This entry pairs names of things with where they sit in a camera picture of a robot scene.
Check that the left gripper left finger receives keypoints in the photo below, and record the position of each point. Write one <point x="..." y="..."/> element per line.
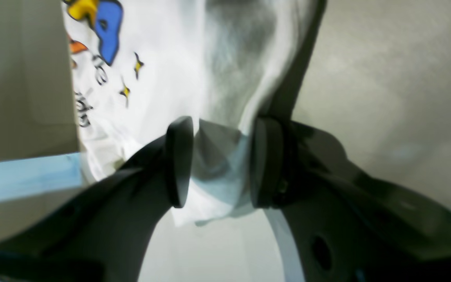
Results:
<point x="102" y="234"/>

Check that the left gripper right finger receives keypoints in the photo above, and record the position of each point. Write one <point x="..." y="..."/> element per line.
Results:
<point x="329" y="229"/>

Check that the white printed t-shirt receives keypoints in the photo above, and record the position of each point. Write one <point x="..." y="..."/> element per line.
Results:
<point x="138" y="65"/>

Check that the grey cardboard box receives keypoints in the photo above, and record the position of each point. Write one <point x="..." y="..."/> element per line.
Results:
<point x="39" y="149"/>

